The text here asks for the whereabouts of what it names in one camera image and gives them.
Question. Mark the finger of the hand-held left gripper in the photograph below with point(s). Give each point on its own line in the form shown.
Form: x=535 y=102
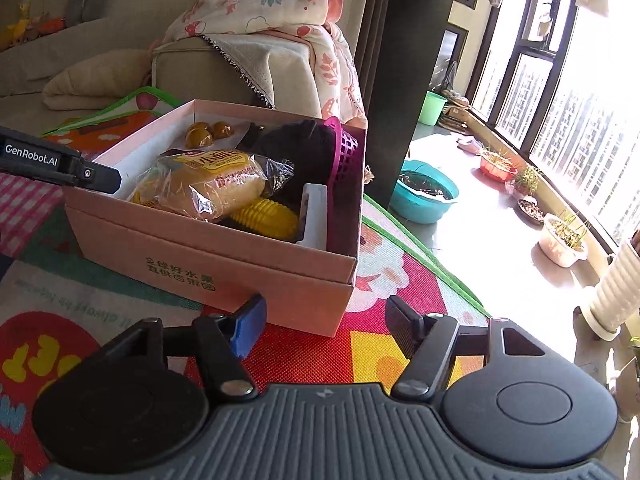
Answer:
x=102 y=179

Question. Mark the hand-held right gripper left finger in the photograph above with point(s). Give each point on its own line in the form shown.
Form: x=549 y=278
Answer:
x=250 y=325

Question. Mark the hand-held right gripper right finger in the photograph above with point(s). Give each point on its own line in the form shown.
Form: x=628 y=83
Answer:
x=404 y=327

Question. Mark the pink cardboard box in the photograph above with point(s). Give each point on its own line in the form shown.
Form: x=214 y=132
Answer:
x=210 y=280

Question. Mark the brown round toy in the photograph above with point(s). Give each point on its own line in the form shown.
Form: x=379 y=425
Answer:
x=222 y=128
x=197 y=136

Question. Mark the yellow corn toy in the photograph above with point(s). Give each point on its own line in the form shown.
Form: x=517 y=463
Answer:
x=265 y=217

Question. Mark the packaged bread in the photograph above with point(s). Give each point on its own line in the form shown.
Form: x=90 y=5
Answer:
x=220 y=185

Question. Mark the small white box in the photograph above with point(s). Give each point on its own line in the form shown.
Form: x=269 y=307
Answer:
x=316 y=215

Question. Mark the beige pillow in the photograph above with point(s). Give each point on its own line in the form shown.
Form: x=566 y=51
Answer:
x=95 y=80

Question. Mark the teal plastic basin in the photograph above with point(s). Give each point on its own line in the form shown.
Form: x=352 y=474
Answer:
x=417 y=207

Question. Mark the orange plush toy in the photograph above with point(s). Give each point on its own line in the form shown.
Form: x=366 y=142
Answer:
x=51 y=25

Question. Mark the yellow plush toy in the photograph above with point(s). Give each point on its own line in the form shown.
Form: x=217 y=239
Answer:
x=15 y=25

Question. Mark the beige sofa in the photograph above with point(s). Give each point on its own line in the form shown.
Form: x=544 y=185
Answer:
x=200 y=72

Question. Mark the colourful play mat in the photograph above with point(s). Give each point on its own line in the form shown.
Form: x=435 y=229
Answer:
x=75 y=330

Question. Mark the dark plant bowl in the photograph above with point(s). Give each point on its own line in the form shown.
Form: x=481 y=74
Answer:
x=531 y=210

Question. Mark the magenta plastic basket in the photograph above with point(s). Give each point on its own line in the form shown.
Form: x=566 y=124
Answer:
x=345 y=155

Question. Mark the red plant pot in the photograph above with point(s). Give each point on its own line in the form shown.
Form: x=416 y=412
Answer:
x=497 y=170

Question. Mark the black plush toy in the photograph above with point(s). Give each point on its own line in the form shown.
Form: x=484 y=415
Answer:
x=300 y=145

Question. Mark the small potted plant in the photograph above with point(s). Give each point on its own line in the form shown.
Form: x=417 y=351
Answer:
x=527 y=182

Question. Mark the pink slipper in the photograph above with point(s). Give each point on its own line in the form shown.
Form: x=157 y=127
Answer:
x=470 y=144

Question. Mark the beige fringed cloth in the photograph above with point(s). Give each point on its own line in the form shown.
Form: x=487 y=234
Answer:
x=280 y=62

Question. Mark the white ribbed plant pot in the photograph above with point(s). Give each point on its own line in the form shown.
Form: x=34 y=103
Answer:
x=615 y=295

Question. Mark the green plastic bucket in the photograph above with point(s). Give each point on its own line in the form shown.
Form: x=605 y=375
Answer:
x=431 y=109

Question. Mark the stack of cardboard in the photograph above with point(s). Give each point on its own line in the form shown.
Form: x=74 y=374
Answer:
x=455 y=112

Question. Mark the floral blanket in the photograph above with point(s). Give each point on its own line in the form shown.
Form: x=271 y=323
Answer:
x=260 y=7

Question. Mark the dark curtain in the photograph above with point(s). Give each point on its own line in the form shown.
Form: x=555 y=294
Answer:
x=400 y=60

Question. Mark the small framed picture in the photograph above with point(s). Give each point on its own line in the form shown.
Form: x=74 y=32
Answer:
x=447 y=57

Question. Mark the black window frame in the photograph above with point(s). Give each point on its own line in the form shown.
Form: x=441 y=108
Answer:
x=537 y=57

